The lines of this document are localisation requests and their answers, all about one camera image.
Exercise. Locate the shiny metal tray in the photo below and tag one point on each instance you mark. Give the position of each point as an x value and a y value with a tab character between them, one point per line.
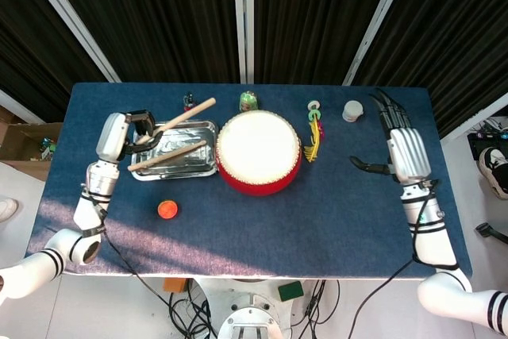
186	168

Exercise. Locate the red drum with white skin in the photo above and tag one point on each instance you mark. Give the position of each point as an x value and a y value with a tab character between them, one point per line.
258	148

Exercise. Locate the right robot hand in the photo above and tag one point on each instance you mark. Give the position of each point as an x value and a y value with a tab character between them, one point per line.
409	152

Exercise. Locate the green doll figure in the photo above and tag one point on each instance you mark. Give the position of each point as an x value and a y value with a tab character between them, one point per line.
248	101

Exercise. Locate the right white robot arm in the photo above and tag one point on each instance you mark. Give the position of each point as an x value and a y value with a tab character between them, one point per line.
428	232

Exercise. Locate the green block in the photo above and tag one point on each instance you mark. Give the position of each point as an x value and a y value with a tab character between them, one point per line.
290	291

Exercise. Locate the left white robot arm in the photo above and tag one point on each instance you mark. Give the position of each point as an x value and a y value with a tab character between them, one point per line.
93	204

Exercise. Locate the small white plastic jar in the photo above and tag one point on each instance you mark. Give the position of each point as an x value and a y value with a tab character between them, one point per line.
352	110

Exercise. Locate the small figurine with red base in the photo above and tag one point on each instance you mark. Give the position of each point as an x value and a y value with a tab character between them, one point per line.
188	104

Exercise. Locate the wooden drumstick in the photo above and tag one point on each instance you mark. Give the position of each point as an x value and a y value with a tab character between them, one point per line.
170	156
186	114

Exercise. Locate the orange ball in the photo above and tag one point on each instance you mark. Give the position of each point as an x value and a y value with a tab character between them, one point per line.
167	210

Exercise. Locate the white and black shoe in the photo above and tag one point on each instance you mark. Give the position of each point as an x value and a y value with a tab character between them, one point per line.
494	170

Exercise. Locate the cardboard box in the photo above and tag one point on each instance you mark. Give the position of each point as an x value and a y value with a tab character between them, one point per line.
24	144

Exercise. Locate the white partition post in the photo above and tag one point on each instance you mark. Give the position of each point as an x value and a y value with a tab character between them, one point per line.
69	17
243	17
377	25

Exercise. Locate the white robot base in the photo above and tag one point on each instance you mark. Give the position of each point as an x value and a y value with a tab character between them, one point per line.
250	315

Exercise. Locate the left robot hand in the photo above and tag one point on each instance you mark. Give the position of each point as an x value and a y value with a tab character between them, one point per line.
113	136

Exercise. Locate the orange block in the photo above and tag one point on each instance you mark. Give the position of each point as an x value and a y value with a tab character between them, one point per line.
174	284

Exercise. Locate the yellow tassel toy with rings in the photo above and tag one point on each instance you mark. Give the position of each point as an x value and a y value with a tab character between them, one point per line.
315	136

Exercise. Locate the blue table cloth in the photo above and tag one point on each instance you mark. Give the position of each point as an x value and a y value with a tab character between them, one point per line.
278	228

